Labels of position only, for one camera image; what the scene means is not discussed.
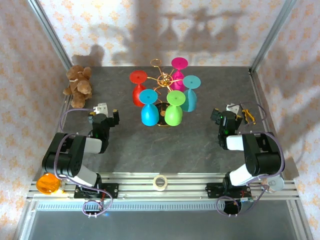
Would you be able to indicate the blue wine glass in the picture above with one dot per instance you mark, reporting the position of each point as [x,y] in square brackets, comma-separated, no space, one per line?
[149,115]

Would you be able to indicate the teal wine glass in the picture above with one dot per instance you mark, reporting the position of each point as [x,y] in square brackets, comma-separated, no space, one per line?
[191,82]

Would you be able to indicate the green wine glass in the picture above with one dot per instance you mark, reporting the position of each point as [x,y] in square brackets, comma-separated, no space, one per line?
[173,115]

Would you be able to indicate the red wine glass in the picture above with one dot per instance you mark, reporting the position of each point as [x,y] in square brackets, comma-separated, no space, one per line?
[138,77]

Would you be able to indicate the magenta wine glass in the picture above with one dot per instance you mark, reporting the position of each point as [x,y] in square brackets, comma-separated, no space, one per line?
[179,63]

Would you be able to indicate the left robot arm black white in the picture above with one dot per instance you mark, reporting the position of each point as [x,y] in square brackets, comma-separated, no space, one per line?
[75,162]

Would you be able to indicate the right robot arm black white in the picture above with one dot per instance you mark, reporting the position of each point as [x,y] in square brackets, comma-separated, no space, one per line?
[260,155]

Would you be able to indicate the brown teddy bear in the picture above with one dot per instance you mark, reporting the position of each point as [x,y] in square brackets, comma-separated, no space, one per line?
[80,85]

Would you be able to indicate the grey round tape roll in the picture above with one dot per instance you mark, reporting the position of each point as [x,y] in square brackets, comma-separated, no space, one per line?
[276,184]

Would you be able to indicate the beige tape roll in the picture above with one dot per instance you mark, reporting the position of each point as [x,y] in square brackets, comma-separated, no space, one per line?
[155,183]

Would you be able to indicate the small green circuit board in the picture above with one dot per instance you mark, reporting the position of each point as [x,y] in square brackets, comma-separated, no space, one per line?
[247,199]

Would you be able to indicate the orange translucent round object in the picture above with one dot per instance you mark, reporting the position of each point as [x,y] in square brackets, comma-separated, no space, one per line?
[47,185]

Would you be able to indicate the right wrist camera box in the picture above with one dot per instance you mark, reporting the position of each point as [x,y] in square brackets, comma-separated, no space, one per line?
[232,108]

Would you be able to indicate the aluminium mounting rail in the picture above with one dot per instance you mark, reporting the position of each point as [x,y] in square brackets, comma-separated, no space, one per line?
[135,180]

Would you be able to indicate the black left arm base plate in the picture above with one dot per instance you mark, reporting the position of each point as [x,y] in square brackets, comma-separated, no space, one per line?
[112,190]

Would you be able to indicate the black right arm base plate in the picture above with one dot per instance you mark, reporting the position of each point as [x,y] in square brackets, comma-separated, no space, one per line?
[212,191]

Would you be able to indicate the aluminium frame post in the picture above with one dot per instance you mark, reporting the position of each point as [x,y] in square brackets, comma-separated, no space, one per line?
[51,32]
[273,32]

